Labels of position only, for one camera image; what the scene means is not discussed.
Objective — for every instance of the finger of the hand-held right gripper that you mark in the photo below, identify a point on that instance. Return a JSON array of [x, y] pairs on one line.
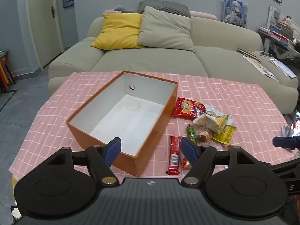
[[284, 142], [288, 167]]

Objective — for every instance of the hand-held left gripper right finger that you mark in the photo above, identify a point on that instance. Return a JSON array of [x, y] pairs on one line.
[[189, 151]]

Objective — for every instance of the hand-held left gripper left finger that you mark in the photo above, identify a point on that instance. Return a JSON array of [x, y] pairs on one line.
[[113, 151]]

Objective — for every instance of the red chocolate bar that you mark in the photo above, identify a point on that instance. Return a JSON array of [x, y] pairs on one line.
[[174, 152]]

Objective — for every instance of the green label nut packet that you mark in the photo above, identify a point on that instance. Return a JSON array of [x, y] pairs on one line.
[[191, 132]]

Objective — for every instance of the clear snack packet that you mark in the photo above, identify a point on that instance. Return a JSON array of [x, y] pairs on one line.
[[216, 146]]

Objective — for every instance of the orange cardboard box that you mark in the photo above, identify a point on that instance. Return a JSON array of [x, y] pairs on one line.
[[131, 119]]

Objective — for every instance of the yellow snack packet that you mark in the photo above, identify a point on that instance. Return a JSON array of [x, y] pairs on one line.
[[225, 134]]

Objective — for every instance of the pale yellow bread packet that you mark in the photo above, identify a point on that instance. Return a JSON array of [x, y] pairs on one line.
[[215, 121]]

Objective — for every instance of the large red snack bag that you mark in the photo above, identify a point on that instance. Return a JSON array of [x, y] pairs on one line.
[[185, 107]]

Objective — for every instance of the phone with lit screen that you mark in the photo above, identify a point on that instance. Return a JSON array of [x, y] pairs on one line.
[[295, 124]]

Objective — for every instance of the pink checked tablecloth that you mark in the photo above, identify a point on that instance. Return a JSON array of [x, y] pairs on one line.
[[222, 91]]

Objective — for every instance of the white papers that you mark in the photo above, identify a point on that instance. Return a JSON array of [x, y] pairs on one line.
[[283, 68]]

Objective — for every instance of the open magazine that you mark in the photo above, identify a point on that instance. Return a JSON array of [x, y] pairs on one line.
[[260, 68]]

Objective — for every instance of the smartphone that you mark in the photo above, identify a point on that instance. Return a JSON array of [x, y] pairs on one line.
[[266, 54]]

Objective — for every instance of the white desk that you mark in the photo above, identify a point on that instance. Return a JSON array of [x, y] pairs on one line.
[[283, 49]]

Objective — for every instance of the dark book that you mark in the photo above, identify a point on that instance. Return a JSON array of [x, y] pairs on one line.
[[247, 53]]

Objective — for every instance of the beige sofa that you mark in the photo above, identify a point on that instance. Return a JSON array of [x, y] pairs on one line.
[[152, 61]]

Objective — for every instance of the stack of books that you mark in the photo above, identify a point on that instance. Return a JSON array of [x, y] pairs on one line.
[[274, 34]]

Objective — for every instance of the yellow cushion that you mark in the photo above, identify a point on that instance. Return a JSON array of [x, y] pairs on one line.
[[119, 30]]

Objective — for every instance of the standing white folder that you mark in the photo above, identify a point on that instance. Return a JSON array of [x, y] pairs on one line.
[[273, 18]]

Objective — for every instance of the beige cushion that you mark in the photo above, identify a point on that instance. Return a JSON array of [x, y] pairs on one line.
[[164, 28]]

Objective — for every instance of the stack of coloured stools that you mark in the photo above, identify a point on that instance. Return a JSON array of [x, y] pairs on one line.
[[5, 70]]

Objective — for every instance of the pink blanket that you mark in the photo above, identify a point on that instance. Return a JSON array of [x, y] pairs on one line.
[[204, 15]]

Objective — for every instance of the pink box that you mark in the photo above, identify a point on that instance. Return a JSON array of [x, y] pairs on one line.
[[110, 11]]

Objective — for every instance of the grey plush toy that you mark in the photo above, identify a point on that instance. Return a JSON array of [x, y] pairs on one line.
[[123, 9]]

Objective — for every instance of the white door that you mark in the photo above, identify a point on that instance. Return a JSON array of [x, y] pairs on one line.
[[44, 23]]

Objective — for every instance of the grey checked cushion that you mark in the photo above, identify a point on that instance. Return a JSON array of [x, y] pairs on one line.
[[168, 7]]

